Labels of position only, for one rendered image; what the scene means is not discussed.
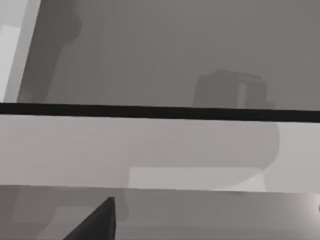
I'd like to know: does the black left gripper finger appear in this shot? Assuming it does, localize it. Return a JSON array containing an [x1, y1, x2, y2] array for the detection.
[[62, 196, 117, 240]]

